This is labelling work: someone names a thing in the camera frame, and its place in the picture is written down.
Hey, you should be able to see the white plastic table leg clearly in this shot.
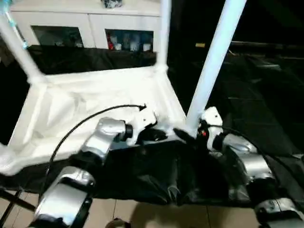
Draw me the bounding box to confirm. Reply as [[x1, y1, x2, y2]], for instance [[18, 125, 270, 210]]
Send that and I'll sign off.
[[0, 14, 47, 85], [0, 142, 12, 164], [184, 0, 247, 136], [154, 0, 172, 74]]

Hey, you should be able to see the long black bar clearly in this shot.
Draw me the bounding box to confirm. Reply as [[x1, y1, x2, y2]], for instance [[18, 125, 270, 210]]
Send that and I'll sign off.
[[230, 41, 304, 53]]

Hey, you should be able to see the blue object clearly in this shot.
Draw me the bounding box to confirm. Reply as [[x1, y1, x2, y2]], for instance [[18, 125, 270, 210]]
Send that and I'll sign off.
[[0, 0, 29, 49]]

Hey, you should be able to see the black left robot foot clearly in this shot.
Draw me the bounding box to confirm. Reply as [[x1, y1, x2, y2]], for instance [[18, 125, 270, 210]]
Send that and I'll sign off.
[[105, 219, 131, 228]]

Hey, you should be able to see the white cabinet with glass doors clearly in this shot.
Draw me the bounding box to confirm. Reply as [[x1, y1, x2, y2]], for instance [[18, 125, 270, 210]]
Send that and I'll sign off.
[[7, 0, 162, 52]]

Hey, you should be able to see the black stand leg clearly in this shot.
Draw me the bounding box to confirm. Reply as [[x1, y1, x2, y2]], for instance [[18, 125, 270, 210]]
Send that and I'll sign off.
[[0, 189, 36, 227]]

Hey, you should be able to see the white plastic table top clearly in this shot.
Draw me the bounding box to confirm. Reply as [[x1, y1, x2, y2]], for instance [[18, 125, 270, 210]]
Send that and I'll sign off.
[[0, 66, 193, 175]]

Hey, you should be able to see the grey metal clutter object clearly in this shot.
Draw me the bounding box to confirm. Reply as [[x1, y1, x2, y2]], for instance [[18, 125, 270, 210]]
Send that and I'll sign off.
[[102, 0, 123, 9]]

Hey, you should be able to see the glossy black mat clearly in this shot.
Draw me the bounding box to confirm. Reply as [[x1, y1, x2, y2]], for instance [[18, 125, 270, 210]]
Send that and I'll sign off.
[[0, 45, 304, 207]]

